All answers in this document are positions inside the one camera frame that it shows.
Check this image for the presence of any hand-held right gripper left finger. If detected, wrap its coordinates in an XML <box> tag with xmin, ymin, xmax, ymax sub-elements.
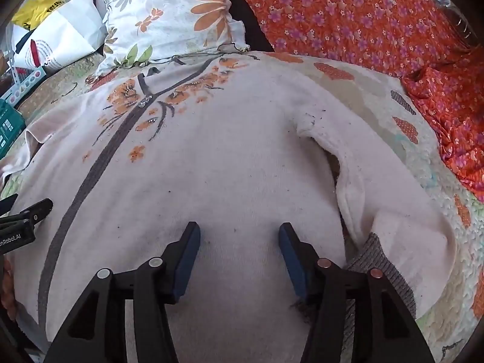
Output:
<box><xmin>43</xmin><ymin>221</ymin><xmax>201</xmax><ymax>363</ymax></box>

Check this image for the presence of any white paper bag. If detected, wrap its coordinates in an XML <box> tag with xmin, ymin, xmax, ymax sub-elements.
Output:
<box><xmin>11</xmin><ymin>0</ymin><xmax>109</xmax><ymax>77</ymax></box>

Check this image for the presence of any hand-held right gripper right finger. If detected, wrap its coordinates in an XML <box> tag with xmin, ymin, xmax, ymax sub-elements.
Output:
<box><xmin>279</xmin><ymin>222</ymin><xmax>436</xmax><ymax>363</ymax></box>

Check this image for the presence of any green cardboard box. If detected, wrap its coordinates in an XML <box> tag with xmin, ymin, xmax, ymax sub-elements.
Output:
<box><xmin>0</xmin><ymin>98</ymin><xmax>27</xmax><ymax>159</ymax></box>

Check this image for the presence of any blue strip with coloured dots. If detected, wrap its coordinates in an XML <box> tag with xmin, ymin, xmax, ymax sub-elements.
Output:
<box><xmin>0</xmin><ymin>66</ymin><xmax>47</xmax><ymax>103</ymax></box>

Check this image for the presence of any white floral pillow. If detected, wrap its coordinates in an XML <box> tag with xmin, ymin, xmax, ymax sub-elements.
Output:
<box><xmin>96</xmin><ymin>0</ymin><xmax>251</xmax><ymax>81</ymax></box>

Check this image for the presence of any person's left hand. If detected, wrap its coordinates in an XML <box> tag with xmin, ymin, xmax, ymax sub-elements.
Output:
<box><xmin>0</xmin><ymin>259</ymin><xmax>16</xmax><ymax>315</ymax></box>

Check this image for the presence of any yellow plastic bag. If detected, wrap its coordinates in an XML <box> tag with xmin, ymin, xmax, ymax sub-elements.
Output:
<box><xmin>11</xmin><ymin>0</ymin><xmax>67</xmax><ymax>31</ymax></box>

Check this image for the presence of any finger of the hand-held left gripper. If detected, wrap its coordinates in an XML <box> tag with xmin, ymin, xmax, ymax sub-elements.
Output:
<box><xmin>0</xmin><ymin>198</ymin><xmax>54</xmax><ymax>232</ymax></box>
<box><xmin>0</xmin><ymin>194</ymin><xmax>19</xmax><ymax>214</ymax></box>

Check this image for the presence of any pale pink floral zip sweater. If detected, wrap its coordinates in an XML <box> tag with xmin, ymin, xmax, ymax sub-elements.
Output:
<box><xmin>0</xmin><ymin>51</ymin><xmax>456</xmax><ymax>363</ymax></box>

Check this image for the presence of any cream heart patchwork quilt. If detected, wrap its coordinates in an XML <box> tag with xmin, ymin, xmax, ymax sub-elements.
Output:
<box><xmin>0</xmin><ymin>51</ymin><xmax>484</xmax><ymax>363</ymax></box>

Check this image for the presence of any orange floral bed sheet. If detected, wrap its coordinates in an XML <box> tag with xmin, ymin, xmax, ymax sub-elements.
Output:
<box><xmin>226</xmin><ymin>0</ymin><xmax>484</xmax><ymax>193</ymax></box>

